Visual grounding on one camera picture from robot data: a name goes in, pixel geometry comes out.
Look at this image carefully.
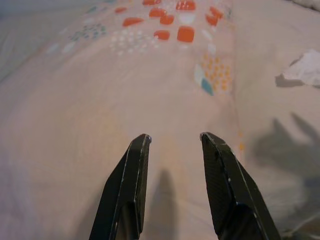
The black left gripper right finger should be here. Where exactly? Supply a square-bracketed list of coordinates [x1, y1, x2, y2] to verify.
[199, 132, 282, 240]

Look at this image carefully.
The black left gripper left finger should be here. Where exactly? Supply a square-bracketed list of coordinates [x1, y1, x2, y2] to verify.
[88, 133, 153, 240]

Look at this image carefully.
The pink pillow with coloured spots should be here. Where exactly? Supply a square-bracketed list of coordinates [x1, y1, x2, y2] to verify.
[0, 0, 247, 240]

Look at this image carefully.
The crumpled white paper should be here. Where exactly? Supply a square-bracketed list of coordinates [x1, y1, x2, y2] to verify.
[274, 48, 320, 89]

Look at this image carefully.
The cream white duvet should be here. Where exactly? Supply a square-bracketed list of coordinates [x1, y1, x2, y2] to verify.
[292, 0, 320, 11]

